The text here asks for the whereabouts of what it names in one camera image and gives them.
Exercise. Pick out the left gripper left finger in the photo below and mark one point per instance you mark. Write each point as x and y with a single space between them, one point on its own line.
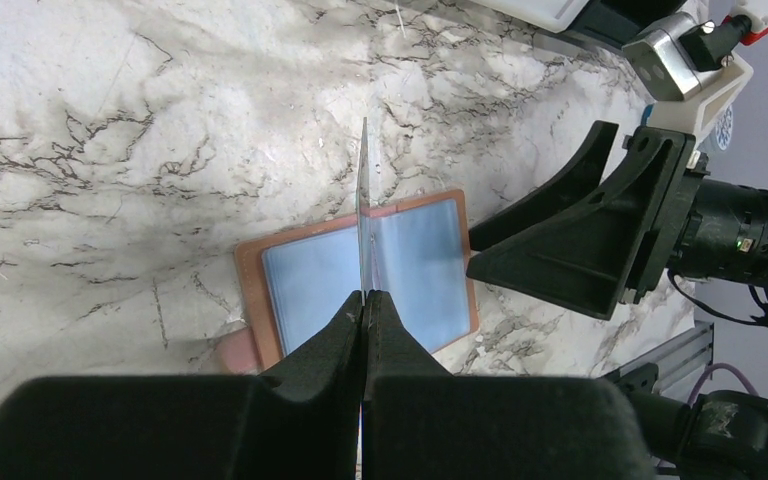
297 420

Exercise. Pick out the tan leather card holder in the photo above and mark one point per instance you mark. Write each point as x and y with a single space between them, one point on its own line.
292 282

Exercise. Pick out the white middle bin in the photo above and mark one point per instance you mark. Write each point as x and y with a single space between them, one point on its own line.
552 15

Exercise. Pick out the dark blue VIP card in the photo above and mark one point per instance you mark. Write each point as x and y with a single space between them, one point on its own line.
362 213

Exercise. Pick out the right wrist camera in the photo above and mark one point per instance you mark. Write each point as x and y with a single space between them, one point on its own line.
690 67

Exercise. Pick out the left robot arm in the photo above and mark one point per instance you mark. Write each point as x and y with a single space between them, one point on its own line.
723 435

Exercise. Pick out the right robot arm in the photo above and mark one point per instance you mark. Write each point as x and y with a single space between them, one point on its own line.
725 237

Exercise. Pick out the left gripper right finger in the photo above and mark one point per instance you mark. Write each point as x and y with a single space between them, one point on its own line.
422 422

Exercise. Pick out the right black bin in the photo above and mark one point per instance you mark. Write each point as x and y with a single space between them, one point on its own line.
606 25

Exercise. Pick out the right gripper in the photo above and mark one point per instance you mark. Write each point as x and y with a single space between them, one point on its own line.
585 241

